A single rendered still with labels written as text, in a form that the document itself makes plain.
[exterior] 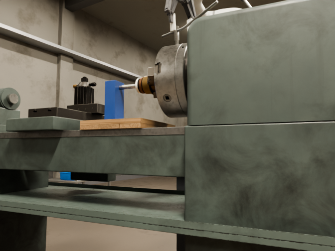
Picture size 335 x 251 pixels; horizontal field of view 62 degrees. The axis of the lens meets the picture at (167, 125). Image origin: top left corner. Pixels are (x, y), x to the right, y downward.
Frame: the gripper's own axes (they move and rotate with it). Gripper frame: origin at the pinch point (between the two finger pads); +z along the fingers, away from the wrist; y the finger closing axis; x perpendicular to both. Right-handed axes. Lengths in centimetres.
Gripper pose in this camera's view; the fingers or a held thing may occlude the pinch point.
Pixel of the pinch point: (181, 27)
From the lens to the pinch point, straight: 127.1
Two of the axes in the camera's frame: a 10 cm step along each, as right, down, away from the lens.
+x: -6.4, 0.1, 7.7
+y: 7.7, -0.5, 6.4
